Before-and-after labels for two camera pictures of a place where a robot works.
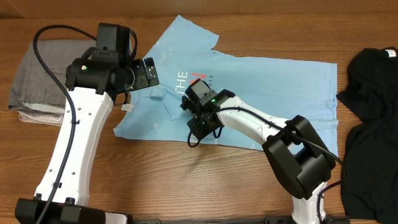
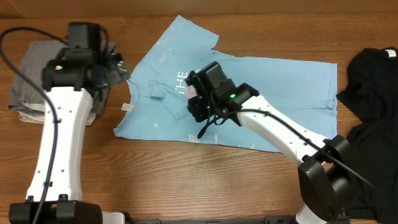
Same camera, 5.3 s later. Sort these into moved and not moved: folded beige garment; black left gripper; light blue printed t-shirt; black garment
Moved: black left gripper
Not moved: black garment; light blue printed t-shirt; folded beige garment
